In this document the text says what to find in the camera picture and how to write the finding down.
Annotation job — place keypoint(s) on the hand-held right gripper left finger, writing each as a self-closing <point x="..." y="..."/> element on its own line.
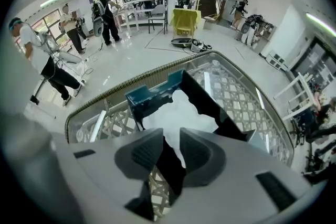
<point x="136" y="162"/>

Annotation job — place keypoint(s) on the white drawer unit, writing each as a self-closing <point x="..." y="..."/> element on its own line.
<point x="275" y="59"/>

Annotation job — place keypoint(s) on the wooden coat stand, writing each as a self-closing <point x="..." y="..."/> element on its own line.
<point x="199" y="2"/>

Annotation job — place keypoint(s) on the light rattan chair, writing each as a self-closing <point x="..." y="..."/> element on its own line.
<point x="212" y="18"/>

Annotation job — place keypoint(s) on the yellow cloth covered table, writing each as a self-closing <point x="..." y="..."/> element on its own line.
<point x="183" y="18"/>

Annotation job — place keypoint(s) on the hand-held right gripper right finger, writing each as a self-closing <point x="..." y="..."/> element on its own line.
<point x="204" y="162"/>

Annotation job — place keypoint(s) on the wooden cabinet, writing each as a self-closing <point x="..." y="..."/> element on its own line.
<point x="266" y="34"/>

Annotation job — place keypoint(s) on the grey chair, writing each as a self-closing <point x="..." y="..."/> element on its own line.
<point x="158" y="11"/>

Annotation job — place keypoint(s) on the dark glass door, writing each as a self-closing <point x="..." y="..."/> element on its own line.
<point x="320" y="60"/>

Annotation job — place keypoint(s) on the dark staircase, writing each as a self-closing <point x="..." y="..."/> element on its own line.
<point x="207" y="0"/>

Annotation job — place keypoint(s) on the black oval floor tray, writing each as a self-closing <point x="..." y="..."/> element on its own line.
<point x="181" y="42"/>

